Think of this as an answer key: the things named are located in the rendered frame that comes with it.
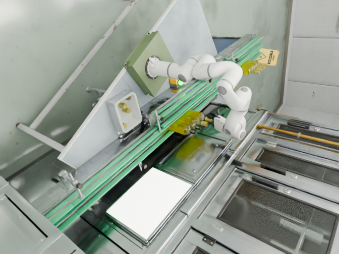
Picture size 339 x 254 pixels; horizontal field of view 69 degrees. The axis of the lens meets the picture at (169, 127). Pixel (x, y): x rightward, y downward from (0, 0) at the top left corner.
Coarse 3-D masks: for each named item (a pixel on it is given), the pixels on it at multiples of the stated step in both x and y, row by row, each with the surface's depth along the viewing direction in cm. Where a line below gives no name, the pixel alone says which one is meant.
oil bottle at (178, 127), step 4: (172, 124) 174; (176, 124) 173; (180, 124) 172; (184, 124) 171; (168, 128) 177; (172, 128) 175; (176, 128) 172; (180, 128) 169; (184, 128) 168; (188, 128) 168; (180, 132) 172; (184, 132) 169; (188, 132) 168
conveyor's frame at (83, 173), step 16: (192, 80) 199; (160, 96) 184; (176, 96) 184; (144, 128) 170; (112, 144) 160; (128, 144) 157; (96, 160) 149; (80, 176) 139; (48, 192) 133; (64, 192) 131; (48, 208) 124
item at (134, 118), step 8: (128, 96) 152; (136, 96) 157; (128, 104) 163; (136, 104) 160; (120, 112) 160; (136, 112) 165; (120, 120) 152; (128, 120) 167; (136, 120) 166; (128, 128) 160
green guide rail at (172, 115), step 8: (256, 48) 262; (240, 56) 251; (248, 56) 248; (216, 80) 213; (200, 88) 206; (208, 88) 203; (192, 96) 196; (200, 96) 194; (184, 104) 188; (176, 112) 180; (160, 120) 174; (168, 120) 172
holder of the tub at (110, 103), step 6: (126, 90) 159; (114, 96) 154; (120, 96) 153; (108, 102) 149; (114, 102) 147; (108, 108) 152; (114, 108) 148; (114, 114) 152; (114, 120) 156; (114, 126) 160; (120, 126) 156; (138, 126) 172; (120, 132) 159; (132, 132) 167
